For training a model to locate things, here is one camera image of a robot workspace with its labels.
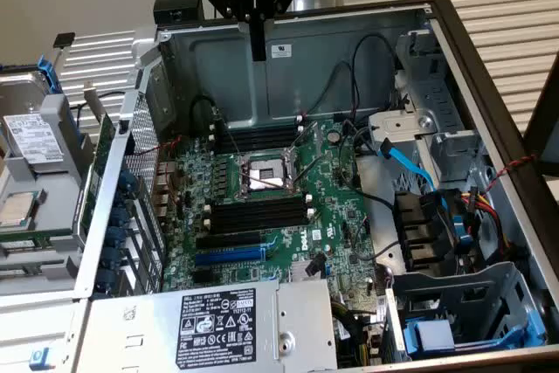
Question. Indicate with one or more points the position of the green RAM stick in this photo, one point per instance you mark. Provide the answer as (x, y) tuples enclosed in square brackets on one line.
[(39, 234), (17, 243)]

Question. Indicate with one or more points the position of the white case label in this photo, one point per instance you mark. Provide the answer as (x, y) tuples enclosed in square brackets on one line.
[(281, 50)]

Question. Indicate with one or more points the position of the open metal PC case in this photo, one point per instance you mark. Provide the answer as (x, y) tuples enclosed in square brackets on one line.
[(323, 36)]

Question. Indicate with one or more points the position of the black box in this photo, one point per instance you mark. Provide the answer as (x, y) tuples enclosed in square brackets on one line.
[(174, 4)]

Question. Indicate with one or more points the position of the thin metal locking lever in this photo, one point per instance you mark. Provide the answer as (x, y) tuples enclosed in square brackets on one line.
[(228, 135), (311, 169)]

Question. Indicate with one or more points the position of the metal socket cover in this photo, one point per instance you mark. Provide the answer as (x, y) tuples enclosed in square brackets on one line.
[(305, 135)]

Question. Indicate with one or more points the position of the round coin battery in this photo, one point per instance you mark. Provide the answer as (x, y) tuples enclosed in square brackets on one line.
[(334, 136)]

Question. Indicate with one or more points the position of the metal disk bay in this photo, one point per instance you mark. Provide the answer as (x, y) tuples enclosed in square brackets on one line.
[(393, 126)]

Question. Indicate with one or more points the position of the metal rear port block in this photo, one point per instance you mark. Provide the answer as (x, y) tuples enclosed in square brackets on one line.
[(166, 181)]

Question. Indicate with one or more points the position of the green Dell motherboard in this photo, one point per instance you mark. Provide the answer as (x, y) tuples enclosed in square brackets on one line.
[(336, 198)]

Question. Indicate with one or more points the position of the green graphics card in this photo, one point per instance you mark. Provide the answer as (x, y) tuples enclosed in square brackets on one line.
[(101, 146)]

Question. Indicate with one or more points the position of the blue slot retainer clip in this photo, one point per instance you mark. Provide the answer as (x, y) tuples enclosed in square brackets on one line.
[(106, 280), (120, 217), (111, 258), (115, 237), (127, 181)]

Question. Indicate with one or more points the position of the long black expansion slot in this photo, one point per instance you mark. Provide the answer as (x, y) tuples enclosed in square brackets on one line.
[(227, 240)]

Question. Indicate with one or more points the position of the blue hard disk carrier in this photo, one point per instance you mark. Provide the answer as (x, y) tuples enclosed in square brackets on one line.
[(48, 76)]

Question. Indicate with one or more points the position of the blue expansion slot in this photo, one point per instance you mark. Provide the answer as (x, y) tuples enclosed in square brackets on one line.
[(227, 256)]

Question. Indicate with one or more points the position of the silver chipset heat sink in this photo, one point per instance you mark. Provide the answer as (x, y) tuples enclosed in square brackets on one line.
[(299, 272)]

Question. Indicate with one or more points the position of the short black expansion slot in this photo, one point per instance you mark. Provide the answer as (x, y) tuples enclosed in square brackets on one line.
[(204, 276)]

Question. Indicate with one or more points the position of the black fan shroud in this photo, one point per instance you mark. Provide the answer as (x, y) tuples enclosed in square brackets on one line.
[(419, 224)]

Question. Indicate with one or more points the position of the silver hard disk white label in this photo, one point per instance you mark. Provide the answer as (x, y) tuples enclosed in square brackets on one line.
[(32, 137)]

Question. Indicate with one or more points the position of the grey parts rack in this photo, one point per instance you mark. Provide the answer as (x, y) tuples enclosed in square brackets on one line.
[(57, 198)]

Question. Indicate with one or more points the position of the blue plastic latch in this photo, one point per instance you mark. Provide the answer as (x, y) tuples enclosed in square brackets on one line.
[(463, 233)]

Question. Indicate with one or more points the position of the silver CPU chip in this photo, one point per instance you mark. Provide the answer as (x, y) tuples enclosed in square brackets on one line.
[(15, 209)]

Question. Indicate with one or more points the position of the grey disk bay cage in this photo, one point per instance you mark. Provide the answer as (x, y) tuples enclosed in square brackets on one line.
[(436, 290)]

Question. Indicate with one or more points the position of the silver power supply black label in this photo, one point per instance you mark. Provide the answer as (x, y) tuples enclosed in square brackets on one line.
[(131, 325)]

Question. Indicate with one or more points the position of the blue case release latch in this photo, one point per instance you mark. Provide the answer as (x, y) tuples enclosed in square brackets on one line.
[(40, 357)]

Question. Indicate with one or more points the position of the CPU socket metal frame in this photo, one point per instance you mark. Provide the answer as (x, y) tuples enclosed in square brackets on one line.
[(266, 172)]

